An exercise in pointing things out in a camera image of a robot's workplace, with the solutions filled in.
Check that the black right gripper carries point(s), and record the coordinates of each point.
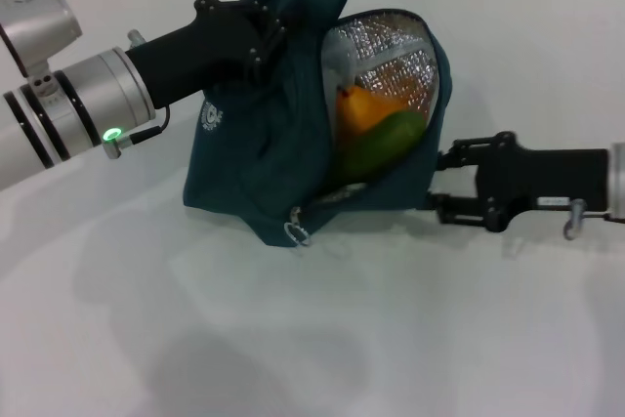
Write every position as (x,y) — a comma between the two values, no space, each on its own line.
(547,178)

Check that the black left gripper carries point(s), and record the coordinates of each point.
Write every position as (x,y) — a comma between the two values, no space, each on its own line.
(195,55)

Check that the green cucumber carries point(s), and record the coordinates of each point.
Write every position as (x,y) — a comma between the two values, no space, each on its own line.
(386,143)

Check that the orange pear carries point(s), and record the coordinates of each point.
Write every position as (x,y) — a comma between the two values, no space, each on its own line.
(361,109)

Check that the dark teal insulated lunch bag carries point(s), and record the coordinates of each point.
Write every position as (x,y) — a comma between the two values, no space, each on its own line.
(254,158)

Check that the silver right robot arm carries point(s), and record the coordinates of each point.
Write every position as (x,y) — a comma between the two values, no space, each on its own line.
(617,182)

